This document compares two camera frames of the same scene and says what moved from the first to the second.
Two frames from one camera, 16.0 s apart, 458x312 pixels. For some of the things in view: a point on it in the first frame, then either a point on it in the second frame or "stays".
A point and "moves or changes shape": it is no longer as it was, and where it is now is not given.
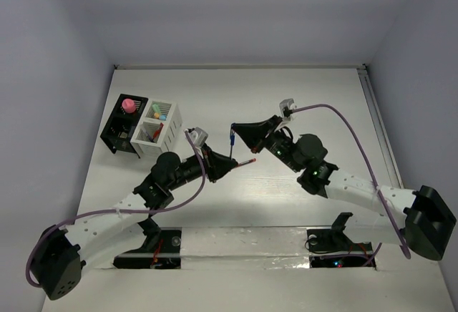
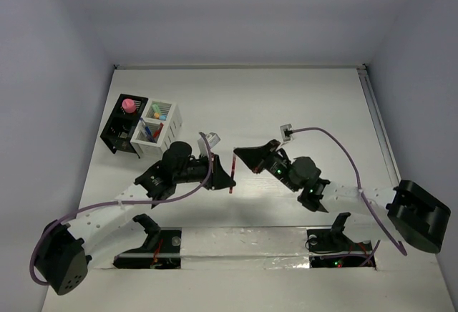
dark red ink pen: (247, 162) moves or changes shape
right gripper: (255, 134) to (253, 159)
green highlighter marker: (156, 107) stays
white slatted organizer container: (159, 130) stays
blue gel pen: (232, 141) to (146, 129)
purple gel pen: (150, 139) stays
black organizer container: (117, 132) stays
